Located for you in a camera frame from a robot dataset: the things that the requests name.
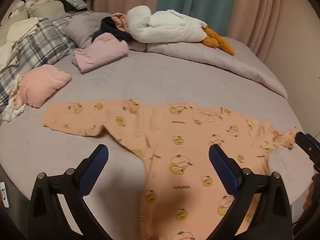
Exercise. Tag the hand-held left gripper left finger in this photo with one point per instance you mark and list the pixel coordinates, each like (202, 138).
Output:
(96, 162)

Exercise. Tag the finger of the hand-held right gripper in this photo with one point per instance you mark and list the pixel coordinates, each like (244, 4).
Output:
(313, 141)
(303, 142)

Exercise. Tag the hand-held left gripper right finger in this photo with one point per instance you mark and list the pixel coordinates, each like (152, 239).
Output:
(220, 160)

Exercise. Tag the orange printed baby romper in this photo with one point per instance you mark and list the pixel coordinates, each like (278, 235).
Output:
(175, 130)

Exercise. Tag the person's right hand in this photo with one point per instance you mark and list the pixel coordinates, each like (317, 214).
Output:
(310, 195)

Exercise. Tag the folded pink fleece garment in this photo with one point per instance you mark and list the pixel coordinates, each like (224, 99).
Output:
(42, 85)

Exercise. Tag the grey duvet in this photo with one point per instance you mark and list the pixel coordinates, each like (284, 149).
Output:
(225, 62)

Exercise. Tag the white patterned small garment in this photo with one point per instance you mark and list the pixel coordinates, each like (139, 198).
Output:
(12, 111)

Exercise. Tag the folded pink ribbed garment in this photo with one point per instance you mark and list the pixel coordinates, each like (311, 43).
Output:
(100, 52)

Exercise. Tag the plaid blanket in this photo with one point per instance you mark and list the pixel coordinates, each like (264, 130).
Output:
(45, 45)

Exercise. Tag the grey pillow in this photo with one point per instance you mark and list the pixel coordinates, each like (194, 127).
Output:
(82, 27)

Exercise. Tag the dark navy cloth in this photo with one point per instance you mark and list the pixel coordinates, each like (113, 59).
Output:
(110, 26)

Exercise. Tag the white goose plush toy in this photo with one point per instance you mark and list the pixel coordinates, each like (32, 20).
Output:
(170, 27)

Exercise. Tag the cream cloth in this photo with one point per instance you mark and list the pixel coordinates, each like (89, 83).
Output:
(17, 30)

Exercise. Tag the beige pillow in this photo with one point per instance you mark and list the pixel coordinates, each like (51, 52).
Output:
(47, 8)

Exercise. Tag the striped cloth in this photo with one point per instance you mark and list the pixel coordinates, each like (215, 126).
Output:
(75, 2)

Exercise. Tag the small plush toys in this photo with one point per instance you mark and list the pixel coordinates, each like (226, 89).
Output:
(22, 6)

